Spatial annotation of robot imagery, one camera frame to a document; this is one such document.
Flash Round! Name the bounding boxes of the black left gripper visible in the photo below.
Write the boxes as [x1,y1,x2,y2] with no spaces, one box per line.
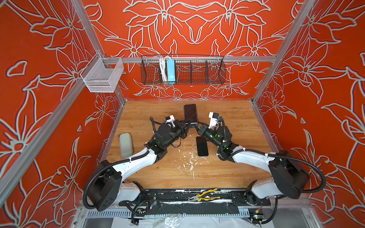
[163,119,193,150]

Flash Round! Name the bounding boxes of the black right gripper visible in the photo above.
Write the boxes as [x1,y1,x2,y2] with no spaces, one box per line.
[196,119,225,149]

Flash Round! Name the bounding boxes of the silver phone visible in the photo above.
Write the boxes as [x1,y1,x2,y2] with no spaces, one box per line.
[183,104,198,124]

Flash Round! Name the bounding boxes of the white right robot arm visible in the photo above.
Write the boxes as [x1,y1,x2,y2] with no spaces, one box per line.
[195,123,327,199]

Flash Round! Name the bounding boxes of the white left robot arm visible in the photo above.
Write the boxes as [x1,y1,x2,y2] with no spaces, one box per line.
[82,117,192,211]

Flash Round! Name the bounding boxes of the light blue flat box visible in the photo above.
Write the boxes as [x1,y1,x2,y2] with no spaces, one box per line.
[166,59,176,84]

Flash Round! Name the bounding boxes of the pale green soap bar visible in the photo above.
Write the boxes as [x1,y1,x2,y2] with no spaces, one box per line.
[119,133,133,158]

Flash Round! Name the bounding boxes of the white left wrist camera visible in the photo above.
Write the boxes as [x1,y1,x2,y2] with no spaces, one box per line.
[164,115,175,128]

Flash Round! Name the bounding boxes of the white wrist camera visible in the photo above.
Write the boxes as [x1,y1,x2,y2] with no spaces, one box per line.
[209,112,220,129]
[164,115,175,128]

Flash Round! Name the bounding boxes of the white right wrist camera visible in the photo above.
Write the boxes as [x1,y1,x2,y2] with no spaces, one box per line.
[209,112,220,129]

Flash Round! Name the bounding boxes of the black wire wall basket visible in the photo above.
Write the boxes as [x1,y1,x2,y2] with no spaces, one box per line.
[140,55,226,86]

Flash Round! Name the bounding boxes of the white coiled cable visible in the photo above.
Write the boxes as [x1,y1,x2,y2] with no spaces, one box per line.
[158,56,168,83]

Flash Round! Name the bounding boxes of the yellow handled pliers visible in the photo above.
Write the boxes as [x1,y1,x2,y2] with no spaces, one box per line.
[187,188,221,202]

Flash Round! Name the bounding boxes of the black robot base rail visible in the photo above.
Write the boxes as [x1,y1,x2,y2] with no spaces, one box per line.
[117,188,273,218]

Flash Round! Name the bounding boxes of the clear plastic wall bin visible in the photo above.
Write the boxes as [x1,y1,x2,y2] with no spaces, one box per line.
[80,53,124,93]

